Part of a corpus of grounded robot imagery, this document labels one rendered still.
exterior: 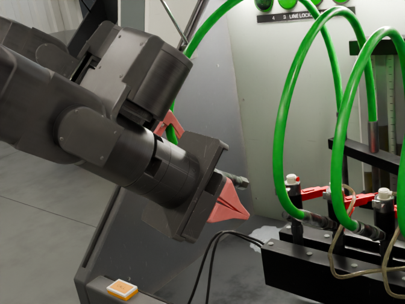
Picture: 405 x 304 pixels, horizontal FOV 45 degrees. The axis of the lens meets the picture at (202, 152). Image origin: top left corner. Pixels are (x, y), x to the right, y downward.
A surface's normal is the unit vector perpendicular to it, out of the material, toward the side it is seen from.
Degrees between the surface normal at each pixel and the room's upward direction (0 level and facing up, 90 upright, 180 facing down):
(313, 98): 90
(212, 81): 90
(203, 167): 47
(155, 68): 76
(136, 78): 105
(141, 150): 81
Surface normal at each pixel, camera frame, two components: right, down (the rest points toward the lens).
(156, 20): 0.58, 0.18
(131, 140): 0.70, -0.20
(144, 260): 0.76, 0.10
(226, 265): -0.16, -0.93
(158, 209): -0.70, -0.41
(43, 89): 0.75, 0.31
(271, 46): -0.64, 0.36
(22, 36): 0.33, -0.06
